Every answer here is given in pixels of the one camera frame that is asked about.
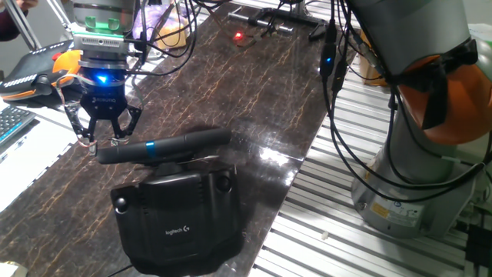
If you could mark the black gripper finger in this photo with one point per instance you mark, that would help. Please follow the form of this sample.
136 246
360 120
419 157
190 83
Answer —
121 138
90 145

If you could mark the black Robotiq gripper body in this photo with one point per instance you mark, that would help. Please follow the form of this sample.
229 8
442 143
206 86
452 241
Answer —
103 100

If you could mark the black racing steering wheel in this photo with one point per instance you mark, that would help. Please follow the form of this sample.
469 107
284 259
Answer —
169 146

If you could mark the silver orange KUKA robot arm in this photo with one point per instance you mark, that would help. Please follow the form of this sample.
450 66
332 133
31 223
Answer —
407 34

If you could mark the dark red sleeve forearm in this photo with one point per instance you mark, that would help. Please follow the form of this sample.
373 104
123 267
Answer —
9 27

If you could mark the black Logitech wheel base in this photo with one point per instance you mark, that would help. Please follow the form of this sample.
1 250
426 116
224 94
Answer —
177 215

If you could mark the bystander bare hand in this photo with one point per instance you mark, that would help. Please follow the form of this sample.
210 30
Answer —
27 4

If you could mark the black computer keyboard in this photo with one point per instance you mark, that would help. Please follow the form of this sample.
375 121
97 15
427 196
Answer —
13 121

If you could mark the orange black teach pendant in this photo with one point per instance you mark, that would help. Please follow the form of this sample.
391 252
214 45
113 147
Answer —
27 69

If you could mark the purple plastic bag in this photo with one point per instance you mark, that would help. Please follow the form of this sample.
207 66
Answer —
153 17

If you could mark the dark marble pattern mat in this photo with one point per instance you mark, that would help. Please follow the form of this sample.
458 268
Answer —
230 84

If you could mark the small red LED board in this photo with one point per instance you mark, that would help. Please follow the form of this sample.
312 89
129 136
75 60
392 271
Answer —
239 36

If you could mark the black silver bar clamp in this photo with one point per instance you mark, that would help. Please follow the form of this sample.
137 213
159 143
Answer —
303 17

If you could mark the small white plastic bit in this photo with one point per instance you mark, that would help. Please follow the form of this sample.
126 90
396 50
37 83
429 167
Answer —
325 235

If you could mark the black plug box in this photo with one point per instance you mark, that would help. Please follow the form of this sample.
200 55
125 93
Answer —
480 246

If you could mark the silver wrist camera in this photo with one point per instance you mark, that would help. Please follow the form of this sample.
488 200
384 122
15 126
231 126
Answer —
102 42

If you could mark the green printed camera mount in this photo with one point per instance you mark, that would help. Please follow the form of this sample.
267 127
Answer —
100 25

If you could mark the aluminium frame post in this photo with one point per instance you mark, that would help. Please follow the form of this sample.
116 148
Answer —
21 23
57 11

